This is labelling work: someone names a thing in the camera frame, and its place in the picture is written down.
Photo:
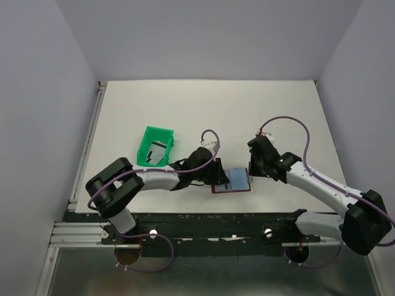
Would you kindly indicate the red card holder wallet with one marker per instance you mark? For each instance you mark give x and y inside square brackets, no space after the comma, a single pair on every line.
[239,180]

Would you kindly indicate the front aluminium rail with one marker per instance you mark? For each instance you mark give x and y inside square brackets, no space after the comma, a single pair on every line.
[87,235]

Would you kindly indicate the left aluminium rail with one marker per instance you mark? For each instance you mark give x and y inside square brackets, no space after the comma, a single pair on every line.
[73,199]

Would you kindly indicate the aluminium rail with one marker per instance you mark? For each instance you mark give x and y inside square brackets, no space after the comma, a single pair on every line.
[87,235]
[73,199]

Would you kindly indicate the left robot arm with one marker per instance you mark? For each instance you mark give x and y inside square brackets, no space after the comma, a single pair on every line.
[112,189]

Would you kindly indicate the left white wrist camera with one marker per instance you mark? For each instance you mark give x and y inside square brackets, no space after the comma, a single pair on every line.
[210,145]

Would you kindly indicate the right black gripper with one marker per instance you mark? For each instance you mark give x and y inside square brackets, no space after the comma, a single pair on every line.
[253,170]

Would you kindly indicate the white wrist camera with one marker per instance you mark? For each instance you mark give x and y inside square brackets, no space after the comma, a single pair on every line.
[210,145]
[268,135]

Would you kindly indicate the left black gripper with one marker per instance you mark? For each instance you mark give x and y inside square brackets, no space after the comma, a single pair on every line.
[219,176]

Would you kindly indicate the silver card in tray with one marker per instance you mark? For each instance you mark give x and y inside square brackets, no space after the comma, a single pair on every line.
[156,152]

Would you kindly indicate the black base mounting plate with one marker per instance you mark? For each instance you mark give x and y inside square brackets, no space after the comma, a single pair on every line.
[210,234]

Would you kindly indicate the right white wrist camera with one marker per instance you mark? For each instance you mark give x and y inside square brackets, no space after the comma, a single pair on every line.
[268,135]

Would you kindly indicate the green plastic card tray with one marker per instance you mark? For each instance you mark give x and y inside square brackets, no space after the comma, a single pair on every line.
[155,134]

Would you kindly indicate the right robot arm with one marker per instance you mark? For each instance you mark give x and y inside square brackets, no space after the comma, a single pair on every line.
[360,218]

